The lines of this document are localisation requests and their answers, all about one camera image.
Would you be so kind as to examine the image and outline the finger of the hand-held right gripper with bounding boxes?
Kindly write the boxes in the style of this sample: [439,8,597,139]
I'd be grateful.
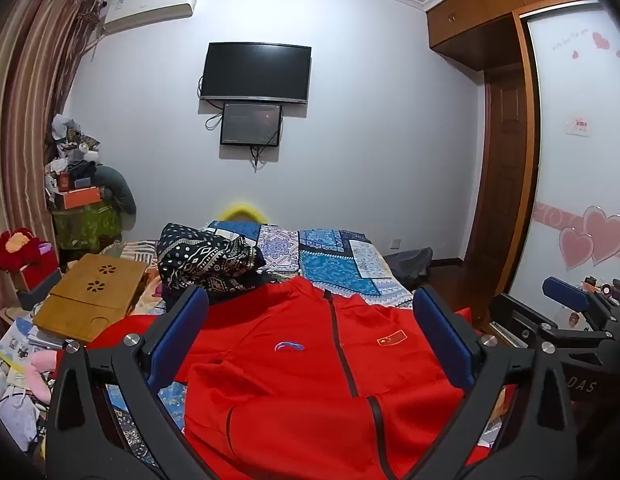
[488,294,546,342]
[542,276,620,333]

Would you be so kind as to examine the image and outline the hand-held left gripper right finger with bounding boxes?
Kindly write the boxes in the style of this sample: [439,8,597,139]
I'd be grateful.
[412,285,585,480]

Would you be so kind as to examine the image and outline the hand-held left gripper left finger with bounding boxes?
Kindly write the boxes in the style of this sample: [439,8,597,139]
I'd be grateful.
[44,285,225,480]

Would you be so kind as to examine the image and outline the red zip jacket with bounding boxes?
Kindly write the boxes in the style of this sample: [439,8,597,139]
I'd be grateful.
[87,276,495,480]

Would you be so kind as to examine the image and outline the dark patterned cloth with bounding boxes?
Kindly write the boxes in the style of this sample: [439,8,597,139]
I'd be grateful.
[156,222,267,306]

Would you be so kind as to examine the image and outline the dark grey bag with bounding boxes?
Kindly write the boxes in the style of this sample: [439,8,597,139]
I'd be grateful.
[385,247,435,291]

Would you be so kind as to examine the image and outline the wooden lap desk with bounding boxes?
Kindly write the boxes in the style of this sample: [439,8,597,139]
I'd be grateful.
[32,253,150,346]

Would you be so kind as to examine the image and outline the colourful cartoon blanket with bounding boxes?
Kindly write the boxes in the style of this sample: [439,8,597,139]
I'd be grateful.
[101,239,163,316]

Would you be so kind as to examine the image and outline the white heart-sticker sliding door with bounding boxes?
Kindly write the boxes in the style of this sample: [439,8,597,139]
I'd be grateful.
[507,0,620,321]

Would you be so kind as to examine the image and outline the brown wooden door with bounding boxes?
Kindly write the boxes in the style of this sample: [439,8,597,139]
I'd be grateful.
[465,67,528,281]

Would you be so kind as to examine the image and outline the blue patchwork bedsheet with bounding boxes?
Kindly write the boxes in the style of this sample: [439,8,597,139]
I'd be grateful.
[97,219,421,468]

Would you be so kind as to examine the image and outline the yellow plush object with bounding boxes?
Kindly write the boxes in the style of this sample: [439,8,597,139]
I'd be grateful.
[219,202,268,223]

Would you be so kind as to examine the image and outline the pink plush toy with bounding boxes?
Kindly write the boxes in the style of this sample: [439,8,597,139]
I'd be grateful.
[22,350,61,403]

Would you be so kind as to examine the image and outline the green patterned cloth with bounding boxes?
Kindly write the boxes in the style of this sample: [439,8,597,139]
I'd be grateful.
[52,203,123,251]

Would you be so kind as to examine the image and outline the grey box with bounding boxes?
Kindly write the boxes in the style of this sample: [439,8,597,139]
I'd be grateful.
[17,267,63,311]

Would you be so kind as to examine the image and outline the scattered printed papers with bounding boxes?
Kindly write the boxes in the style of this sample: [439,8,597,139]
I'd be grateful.
[0,317,66,376]

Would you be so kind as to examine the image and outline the orange box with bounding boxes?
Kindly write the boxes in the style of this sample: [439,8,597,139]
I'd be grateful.
[57,187,102,209]

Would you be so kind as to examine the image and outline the white plastic bag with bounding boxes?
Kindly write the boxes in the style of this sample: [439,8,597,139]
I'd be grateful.
[0,390,41,453]

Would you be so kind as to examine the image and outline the red plush bouquet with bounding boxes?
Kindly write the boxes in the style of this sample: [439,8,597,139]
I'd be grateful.
[0,227,58,276]

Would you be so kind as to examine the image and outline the brown striped curtain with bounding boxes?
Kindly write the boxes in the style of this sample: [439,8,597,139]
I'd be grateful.
[0,0,103,311]

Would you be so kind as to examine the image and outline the wooden wardrobe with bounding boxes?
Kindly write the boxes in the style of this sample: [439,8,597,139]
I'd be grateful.
[424,0,620,306]

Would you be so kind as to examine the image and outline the white air conditioner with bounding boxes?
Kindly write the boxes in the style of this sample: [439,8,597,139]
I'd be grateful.
[101,0,201,36]

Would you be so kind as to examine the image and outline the black monitor cable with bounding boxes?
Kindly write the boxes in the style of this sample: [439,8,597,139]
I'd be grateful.
[249,132,283,170]

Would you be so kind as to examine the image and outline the small black wall monitor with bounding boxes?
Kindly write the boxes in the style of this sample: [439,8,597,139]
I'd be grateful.
[220,102,283,147]

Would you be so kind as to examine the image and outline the black wall television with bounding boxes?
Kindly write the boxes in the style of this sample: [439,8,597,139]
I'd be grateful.
[200,42,312,106]

